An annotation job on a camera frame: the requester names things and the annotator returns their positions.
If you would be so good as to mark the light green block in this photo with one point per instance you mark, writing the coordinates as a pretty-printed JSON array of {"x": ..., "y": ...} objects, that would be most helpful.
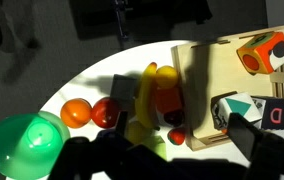
[{"x": 157, "y": 146}]

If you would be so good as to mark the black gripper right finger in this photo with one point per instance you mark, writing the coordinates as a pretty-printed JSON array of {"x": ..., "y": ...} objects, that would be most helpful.
[{"x": 244, "y": 134}]

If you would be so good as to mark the black cube letter D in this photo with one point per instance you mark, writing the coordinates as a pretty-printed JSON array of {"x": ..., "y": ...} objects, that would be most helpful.
[{"x": 275, "y": 113}]

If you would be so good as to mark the yellow toy banana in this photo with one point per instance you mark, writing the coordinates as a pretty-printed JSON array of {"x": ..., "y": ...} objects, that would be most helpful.
[{"x": 145, "y": 96}]

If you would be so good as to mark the orange red block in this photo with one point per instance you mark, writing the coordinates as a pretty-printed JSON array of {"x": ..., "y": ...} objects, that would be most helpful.
[{"x": 168, "y": 100}]

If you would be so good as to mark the wooden tray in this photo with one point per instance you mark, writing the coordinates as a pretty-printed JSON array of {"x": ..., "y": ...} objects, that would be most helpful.
[{"x": 208, "y": 73}]

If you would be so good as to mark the yellow toy lemon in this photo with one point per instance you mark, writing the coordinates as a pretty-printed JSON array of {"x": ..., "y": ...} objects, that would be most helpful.
[{"x": 166, "y": 77}]

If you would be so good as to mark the green plastic bowl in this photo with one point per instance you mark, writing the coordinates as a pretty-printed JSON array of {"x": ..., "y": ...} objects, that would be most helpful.
[{"x": 22, "y": 146}]

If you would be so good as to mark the black stand pole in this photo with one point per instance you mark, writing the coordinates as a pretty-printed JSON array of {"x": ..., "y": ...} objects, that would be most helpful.
[{"x": 121, "y": 20}]

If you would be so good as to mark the yellow green toy fruit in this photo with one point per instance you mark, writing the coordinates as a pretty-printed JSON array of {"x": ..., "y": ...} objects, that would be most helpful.
[{"x": 138, "y": 131}]

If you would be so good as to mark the red toy strawberry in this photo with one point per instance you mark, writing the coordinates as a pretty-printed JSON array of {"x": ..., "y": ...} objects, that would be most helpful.
[{"x": 176, "y": 136}]

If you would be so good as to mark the orange toy fruit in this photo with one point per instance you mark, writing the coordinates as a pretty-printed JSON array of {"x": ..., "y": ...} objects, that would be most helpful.
[{"x": 76, "y": 113}]

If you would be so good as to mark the orange soft picture cube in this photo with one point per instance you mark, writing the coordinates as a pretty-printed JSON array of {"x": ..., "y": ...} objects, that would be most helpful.
[{"x": 260, "y": 53}]

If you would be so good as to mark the white cube teal triangle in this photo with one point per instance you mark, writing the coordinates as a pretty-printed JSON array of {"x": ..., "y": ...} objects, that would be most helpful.
[{"x": 238, "y": 106}]

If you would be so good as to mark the grey block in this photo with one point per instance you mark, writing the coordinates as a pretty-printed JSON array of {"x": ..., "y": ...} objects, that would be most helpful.
[{"x": 123, "y": 88}]

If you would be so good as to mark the red toy tomato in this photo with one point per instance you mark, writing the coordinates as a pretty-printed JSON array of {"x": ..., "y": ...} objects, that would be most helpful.
[{"x": 104, "y": 112}]

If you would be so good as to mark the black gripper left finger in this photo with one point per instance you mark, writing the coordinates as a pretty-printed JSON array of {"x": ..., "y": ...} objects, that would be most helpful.
[{"x": 122, "y": 122}]

